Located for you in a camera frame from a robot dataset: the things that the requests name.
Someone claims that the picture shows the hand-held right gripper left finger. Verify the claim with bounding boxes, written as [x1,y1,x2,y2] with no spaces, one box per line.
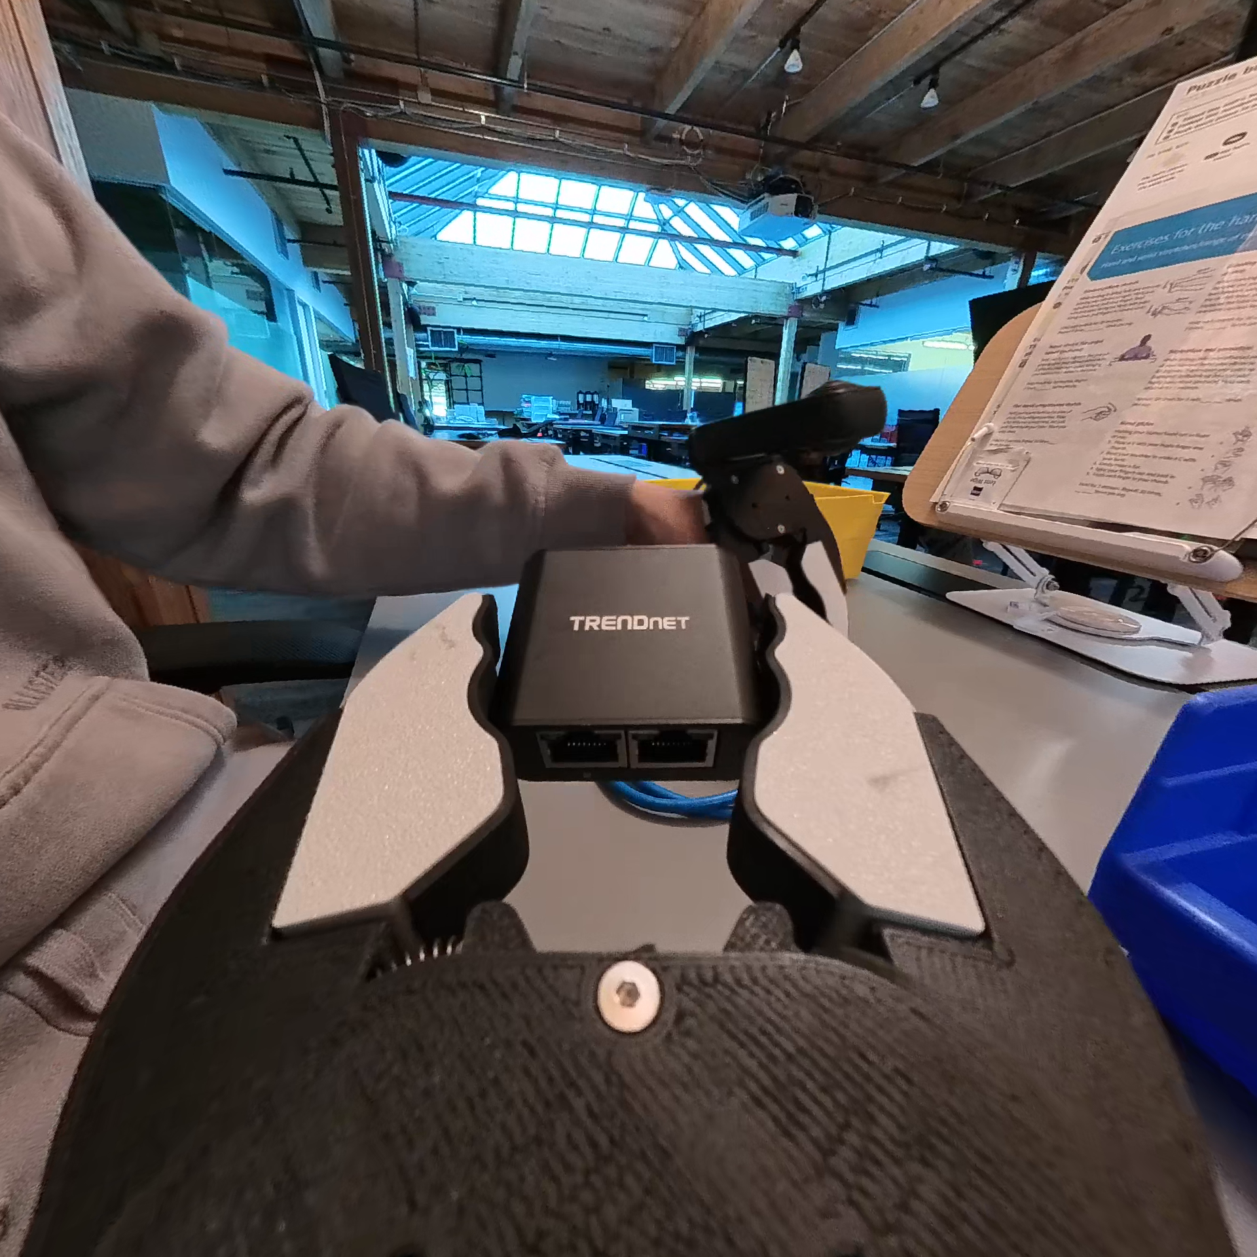
[272,591,533,937]

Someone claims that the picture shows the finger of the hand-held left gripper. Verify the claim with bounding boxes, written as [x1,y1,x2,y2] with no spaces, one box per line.
[745,529,853,642]

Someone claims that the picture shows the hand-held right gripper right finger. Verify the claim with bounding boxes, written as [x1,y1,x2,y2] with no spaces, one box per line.
[729,591,988,947]

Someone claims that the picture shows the blue network cable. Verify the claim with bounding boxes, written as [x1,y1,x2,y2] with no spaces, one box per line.
[603,777,740,826]

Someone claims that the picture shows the black network adapter box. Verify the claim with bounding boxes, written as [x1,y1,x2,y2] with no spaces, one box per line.
[487,548,767,783]

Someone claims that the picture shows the person's left forearm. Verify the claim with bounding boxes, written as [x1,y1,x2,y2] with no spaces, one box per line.
[147,374,650,600]

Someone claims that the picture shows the grey desk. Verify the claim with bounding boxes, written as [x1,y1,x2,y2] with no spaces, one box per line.
[220,565,1257,1257]

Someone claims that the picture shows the person's left hand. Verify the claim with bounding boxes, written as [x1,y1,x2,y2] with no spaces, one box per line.
[627,480,711,548]

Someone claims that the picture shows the yellow plastic bin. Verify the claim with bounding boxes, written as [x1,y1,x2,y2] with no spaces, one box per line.
[639,478,890,581]

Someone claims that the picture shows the background workbenches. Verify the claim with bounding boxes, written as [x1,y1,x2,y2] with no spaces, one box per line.
[432,386,708,464]

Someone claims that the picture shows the small clear card holder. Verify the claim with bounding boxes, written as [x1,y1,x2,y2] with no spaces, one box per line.
[957,447,1033,511]

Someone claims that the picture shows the wooden document stand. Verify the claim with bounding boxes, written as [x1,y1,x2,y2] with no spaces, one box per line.
[902,60,1257,689]

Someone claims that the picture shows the person in grey hoodie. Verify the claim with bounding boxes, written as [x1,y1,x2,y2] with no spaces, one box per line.
[0,109,345,1257]

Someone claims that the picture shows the white ceiling projector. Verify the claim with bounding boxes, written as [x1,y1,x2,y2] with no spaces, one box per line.
[738,178,822,242]

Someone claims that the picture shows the black computer monitor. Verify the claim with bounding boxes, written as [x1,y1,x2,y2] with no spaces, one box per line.
[967,279,1056,366]

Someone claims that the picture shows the blue plastic bin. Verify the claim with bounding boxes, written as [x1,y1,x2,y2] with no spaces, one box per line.
[1089,687,1257,1096]

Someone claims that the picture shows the skylight window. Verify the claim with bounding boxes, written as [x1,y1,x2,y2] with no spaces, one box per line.
[382,156,847,275]

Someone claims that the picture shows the printed instruction sheet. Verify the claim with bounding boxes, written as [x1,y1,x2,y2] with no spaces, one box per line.
[991,60,1257,540]

